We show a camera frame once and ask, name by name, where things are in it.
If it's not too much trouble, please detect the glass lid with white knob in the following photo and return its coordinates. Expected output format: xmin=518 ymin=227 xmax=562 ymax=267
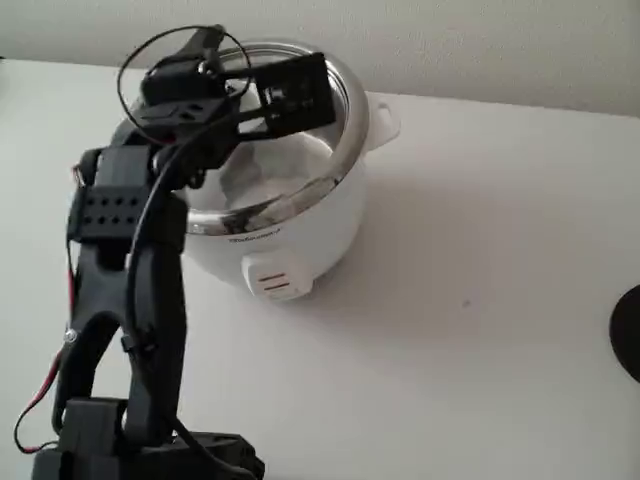
xmin=184 ymin=43 xmax=366 ymax=226

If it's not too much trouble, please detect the white rice cooker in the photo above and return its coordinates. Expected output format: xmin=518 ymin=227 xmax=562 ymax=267
xmin=107 ymin=89 xmax=403 ymax=303

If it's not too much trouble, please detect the steel inner pot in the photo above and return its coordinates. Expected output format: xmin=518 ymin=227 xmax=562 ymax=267
xmin=183 ymin=42 xmax=375 ymax=237

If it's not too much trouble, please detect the black round object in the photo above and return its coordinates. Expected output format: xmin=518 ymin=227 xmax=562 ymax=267
xmin=608 ymin=284 xmax=640 ymax=386

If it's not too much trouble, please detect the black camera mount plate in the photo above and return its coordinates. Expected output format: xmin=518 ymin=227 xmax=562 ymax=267
xmin=234 ymin=51 xmax=338 ymax=146

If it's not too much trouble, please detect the red wire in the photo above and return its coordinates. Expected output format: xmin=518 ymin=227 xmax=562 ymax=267
xmin=13 ymin=164 xmax=84 ymax=454

